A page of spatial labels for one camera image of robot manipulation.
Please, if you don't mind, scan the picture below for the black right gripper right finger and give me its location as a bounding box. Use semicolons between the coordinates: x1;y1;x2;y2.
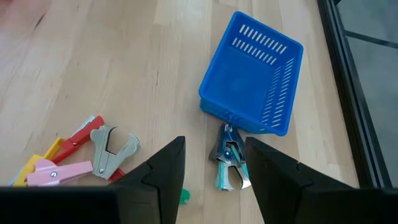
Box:
244;136;355;224

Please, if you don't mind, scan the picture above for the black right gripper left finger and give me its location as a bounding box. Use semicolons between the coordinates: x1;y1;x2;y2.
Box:
108;136;187;224

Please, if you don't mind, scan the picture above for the green staple remover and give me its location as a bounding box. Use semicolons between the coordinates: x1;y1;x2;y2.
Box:
178;188;191;205

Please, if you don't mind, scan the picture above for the teal staple remover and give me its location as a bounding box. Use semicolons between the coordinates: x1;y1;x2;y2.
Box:
208;123;252;192

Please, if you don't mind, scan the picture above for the grey staple remover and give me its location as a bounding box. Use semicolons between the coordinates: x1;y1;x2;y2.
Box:
90;124;141;180

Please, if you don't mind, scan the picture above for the pink staple remover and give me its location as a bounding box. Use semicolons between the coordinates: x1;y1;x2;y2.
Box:
26;158;94;187

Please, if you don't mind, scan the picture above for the blue plastic basket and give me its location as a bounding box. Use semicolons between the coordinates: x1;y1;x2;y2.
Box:
198;11;305;137

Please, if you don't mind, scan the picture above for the black table frame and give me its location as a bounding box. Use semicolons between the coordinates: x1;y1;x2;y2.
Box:
317;0;398;190

